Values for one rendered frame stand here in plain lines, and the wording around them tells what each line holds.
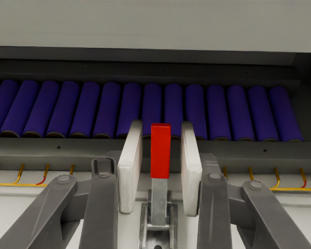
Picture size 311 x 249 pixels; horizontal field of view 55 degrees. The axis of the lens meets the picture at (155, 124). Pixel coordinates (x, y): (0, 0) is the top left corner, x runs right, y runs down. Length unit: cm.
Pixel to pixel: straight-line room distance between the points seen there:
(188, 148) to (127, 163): 4
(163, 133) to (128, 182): 4
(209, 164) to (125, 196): 5
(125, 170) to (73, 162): 10
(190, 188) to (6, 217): 16
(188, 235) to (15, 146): 15
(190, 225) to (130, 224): 5
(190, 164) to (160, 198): 5
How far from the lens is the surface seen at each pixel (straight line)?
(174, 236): 23
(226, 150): 24
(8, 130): 29
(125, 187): 16
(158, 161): 19
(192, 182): 16
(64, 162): 25
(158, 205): 21
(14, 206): 27
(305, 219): 26
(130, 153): 16
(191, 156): 16
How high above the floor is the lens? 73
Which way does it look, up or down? 34 degrees down
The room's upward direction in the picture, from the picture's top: 1 degrees clockwise
